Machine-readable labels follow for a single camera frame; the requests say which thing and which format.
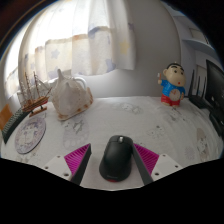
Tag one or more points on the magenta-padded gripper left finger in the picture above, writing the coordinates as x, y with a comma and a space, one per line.
77, 159

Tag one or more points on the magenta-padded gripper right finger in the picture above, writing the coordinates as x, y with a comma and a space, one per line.
146, 160

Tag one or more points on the black computer mouse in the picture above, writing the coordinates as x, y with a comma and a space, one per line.
116, 159

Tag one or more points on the round purple cartoon mouse pad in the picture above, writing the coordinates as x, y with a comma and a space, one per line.
30, 134

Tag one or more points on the white cartoon-print tablecloth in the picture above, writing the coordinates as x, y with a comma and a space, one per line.
133, 116

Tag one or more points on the large white conch shell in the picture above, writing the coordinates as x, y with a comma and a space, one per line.
69, 96

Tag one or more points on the black keyboard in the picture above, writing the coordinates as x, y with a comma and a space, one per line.
13, 124

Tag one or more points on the wooden model sailing ship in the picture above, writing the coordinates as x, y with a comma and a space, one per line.
33, 100

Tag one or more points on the cartoon boy figurine with clock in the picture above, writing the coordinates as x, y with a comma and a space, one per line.
172, 87

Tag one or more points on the black router with antennas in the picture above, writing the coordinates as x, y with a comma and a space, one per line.
198, 99

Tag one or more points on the black monitor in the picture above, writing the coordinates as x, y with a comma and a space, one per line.
215, 83

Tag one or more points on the white star-print curtain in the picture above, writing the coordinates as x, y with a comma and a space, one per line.
83, 40

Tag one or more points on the white wall shelf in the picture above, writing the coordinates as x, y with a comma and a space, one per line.
200, 44

